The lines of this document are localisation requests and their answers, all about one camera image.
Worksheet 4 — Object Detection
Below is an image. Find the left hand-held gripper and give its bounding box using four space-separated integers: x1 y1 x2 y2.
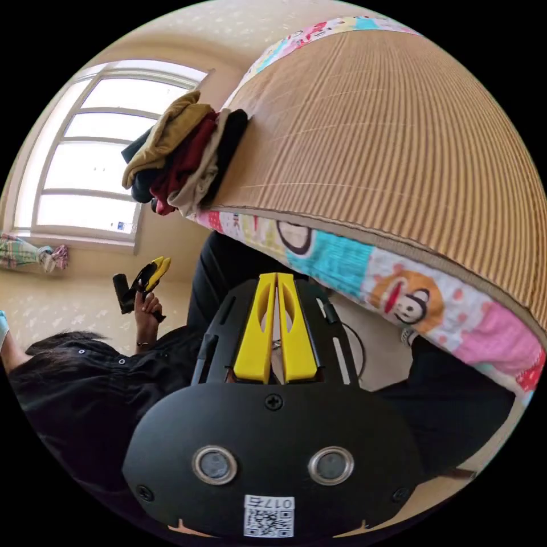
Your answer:
121 256 172 324

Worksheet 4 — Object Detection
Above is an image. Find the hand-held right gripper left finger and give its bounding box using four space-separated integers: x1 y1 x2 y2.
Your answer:
233 273 277 383

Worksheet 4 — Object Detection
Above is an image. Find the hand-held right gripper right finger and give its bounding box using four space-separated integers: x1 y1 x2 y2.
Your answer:
277 273 320 385

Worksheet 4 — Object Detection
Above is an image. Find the person's left hand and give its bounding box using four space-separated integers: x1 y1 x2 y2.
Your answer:
134 292 164 344

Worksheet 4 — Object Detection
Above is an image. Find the pile of clothes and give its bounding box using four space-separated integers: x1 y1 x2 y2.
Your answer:
121 89 251 217

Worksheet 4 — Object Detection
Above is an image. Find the window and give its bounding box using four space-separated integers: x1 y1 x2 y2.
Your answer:
11 59 211 255

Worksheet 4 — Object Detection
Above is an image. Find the plaid curtain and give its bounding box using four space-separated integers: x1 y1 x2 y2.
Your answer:
0 232 69 275

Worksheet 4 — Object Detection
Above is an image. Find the person's body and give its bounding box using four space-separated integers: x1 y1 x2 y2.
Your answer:
8 230 519 516

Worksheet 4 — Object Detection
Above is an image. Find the bed with woven mat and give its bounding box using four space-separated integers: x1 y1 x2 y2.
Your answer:
186 15 547 403

